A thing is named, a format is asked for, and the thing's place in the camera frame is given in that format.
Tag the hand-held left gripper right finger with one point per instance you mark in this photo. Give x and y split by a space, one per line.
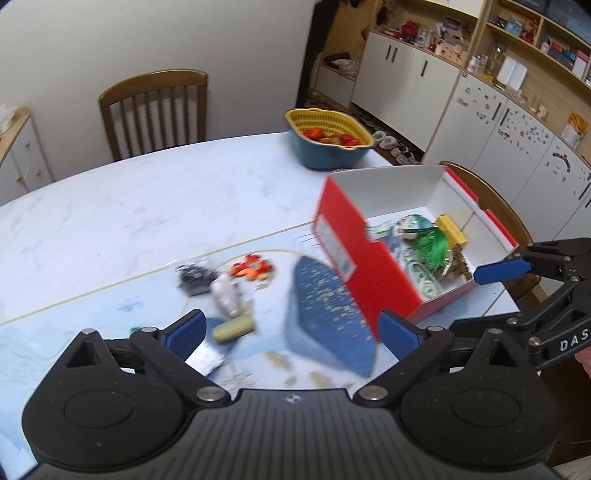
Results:
399 332

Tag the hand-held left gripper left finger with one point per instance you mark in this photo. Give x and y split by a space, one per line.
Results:
187 330

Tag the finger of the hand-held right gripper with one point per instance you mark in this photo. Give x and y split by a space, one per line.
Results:
501 272
531 321

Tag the beige cylinder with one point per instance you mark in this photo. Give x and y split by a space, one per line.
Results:
233 328

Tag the clear packet black contents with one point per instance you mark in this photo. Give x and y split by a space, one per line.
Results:
196 277

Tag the small yellow box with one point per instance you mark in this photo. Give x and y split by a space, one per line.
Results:
452 230

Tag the painted egg ornament green tassel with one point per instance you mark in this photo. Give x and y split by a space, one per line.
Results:
429 249

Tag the white plastic item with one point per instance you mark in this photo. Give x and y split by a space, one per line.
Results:
383 235

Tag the red cardboard box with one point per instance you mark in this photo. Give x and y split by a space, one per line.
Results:
351 240

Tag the brown wooden chair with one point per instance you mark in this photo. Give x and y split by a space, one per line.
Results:
498 203
152 81

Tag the blue printed table mat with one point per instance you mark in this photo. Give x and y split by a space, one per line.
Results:
115 295

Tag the white cabinet with stickers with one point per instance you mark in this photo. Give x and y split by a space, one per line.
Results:
508 147

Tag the yellow colander blue bowl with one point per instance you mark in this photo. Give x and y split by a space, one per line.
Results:
323 157

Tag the white lower cabinet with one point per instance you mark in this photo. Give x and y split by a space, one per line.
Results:
406 83

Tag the pile of strawberries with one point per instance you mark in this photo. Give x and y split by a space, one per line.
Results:
314 134

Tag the open wooden shelf unit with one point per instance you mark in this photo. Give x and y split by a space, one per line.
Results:
545 41

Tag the white side cabinet wooden top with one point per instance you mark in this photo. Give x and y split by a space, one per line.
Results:
23 157

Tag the red round ornament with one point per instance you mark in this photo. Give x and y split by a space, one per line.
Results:
409 28

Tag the dark entrance door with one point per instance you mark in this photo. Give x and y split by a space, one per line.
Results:
314 46

